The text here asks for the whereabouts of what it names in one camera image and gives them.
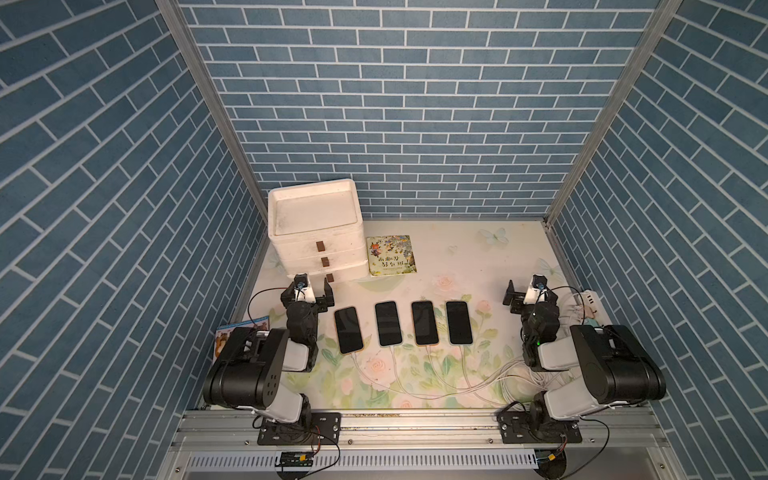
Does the phone pink case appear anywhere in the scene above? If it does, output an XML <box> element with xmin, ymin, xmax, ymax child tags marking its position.
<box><xmin>334</xmin><ymin>307</ymin><xmax>364</xmax><ymax>354</ymax></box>
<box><xmin>411</xmin><ymin>300</ymin><xmax>439</xmax><ymax>346</ymax></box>

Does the phone green case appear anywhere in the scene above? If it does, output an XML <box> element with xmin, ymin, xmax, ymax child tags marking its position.
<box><xmin>375</xmin><ymin>301</ymin><xmax>402</xmax><ymax>347</ymax></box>
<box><xmin>446</xmin><ymin>301</ymin><xmax>473</xmax><ymax>345</ymax></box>

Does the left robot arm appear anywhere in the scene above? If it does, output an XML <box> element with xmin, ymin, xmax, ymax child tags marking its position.
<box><xmin>202</xmin><ymin>274</ymin><xmax>335</xmax><ymax>431</ymax></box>

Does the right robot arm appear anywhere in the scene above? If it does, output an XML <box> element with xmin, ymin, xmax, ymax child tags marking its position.
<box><xmin>502</xmin><ymin>275</ymin><xmax>667</xmax><ymax>427</ymax></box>

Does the white power strip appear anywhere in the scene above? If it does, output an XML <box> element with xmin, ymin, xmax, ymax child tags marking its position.
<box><xmin>581</xmin><ymin>290</ymin><xmax>608</xmax><ymax>324</ymax></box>

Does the white three-drawer cabinet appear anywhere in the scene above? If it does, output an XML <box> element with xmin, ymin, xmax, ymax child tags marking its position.
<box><xmin>268</xmin><ymin>179</ymin><xmax>369</xmax><ymax>282</ymax></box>

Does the green picture book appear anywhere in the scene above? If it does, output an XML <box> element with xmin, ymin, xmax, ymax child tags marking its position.
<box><xmin>366</xmin><ymin>235</ymin><xmax>417</xmax><ymax>277</ymax></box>

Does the blue picture book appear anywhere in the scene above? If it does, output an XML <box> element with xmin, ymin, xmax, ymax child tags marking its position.
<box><xmin>213</xmin><ymin>316</ymin><xmax>271</xmax><ymax>361</ymax></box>

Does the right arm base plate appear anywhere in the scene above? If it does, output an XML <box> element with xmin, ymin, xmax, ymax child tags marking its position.
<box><xmin>496</xmin><ymin>410</ymin><xmax>583</xmax><ymax>445</ymax></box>

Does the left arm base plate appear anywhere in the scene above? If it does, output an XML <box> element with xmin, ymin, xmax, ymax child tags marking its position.
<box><xmin>257</xmin><ymin>411</ymin><xmax>342</xmax><ymax>446</ymax></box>

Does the aluminium mounting rail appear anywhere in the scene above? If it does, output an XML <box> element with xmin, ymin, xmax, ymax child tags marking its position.
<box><xmin>158</xmin><ymin>407</ymin><xmax>684</xmax><ymax>479</ymax></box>

